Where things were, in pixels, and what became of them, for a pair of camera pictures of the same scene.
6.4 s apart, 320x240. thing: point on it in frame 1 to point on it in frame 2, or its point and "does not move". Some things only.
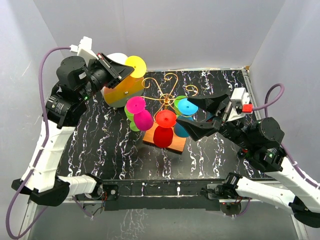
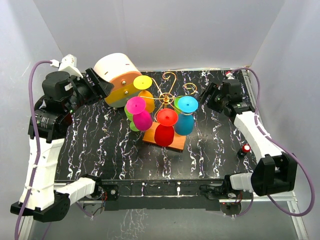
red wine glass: [163, 135] does not move
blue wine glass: [186, 110] does not move
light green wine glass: [131, 116] does not move
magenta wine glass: [143, 119] does not move
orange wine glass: [139, 65] to [148, 97]
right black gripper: [197, 129] to [211, 90]
